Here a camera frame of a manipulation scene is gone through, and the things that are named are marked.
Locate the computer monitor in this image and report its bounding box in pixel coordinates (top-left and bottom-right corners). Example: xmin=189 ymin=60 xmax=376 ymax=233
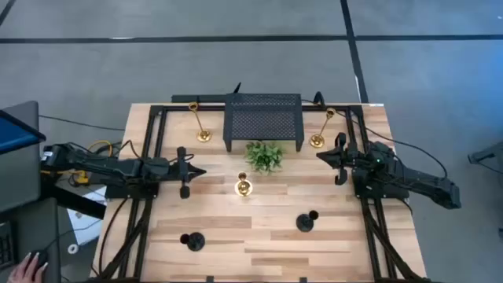
xmin=0 ymin=108 xmax=47 ymax=155

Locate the short gold candlestick holder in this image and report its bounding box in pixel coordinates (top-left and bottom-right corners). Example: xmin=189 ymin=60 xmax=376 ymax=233
xmin=234 ymin=171 xmax=254 ymax=197

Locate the black keyboard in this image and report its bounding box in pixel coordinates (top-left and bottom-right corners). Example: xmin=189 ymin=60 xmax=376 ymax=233
xmin=0 ymin=222 xmax=17 ymax=270

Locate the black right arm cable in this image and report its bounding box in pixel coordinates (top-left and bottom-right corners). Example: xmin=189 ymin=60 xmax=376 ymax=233
xmin=333 ymin=112 xmax=449 ymax=180

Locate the black floor cable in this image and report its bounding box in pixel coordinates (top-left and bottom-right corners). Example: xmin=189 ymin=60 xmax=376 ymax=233
xmin=38 ymin=114 xmax=126 ymax=132

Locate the small green artificial plant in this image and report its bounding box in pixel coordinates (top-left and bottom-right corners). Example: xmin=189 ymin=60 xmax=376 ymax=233
xmin=244 ymin=141 xmax=285 ymax=175

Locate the black computer mouse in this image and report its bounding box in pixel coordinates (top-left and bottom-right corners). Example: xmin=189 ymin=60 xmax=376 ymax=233
xmin=31 ymin=250 xmax=49 ymax=272

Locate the tall gold candlestick holder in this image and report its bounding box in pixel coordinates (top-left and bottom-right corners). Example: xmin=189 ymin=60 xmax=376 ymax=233
xmin=309 ymin=107 xmax=337 ymax=149
xmin=188 ymin=101 xmax=213 ymax=143

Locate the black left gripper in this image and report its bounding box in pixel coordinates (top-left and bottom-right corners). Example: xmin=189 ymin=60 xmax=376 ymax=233
xmin=168 ymin=147 xmax=207 ymax=200

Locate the black perforated metal shelf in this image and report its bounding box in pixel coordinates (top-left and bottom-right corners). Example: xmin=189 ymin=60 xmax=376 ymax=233
xmin=222 ymin=93 xmax=305 ymax=153

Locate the white paper sheet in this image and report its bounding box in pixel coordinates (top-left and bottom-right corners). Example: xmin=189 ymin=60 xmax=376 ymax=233
xmin=66 ymin=186 xmax=107 ymax=247

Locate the black candlestick holder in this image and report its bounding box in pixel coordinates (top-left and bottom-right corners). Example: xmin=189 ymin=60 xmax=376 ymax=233
xmin=179 ymin=231 xmax=206 ymax=252
xmin=296 ymin=210 xmax=320 ymax=233

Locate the black aluminium table frame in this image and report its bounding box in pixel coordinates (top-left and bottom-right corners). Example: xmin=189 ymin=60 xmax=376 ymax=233
xmin=90 ymin=94 xmax=433 ymax=283

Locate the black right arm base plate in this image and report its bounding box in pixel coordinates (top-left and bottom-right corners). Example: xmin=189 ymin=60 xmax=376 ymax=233
xmin=351 ymin=168 xmax=409 ymax=200

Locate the person's hand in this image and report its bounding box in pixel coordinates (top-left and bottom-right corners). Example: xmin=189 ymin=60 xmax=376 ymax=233
xmin=7 ymin=252 xmax=49 ymax=283

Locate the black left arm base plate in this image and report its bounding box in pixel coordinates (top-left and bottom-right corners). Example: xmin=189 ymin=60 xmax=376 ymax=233
xmin=105 ymin=181 xmax=160 ymax=200

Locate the black stand leg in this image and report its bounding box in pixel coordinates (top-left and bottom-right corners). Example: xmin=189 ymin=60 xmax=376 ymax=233
xmin=467 ymin=141 xmax=503 ymax=174

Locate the yellow cable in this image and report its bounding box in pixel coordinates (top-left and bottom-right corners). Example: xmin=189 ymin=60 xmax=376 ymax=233
xmin=41 ymin=140 xmax=114 ymax=186

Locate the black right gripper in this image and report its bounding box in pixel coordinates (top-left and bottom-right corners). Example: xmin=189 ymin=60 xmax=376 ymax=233
xmin=316 ymin=132 xmax=359 ymax=186

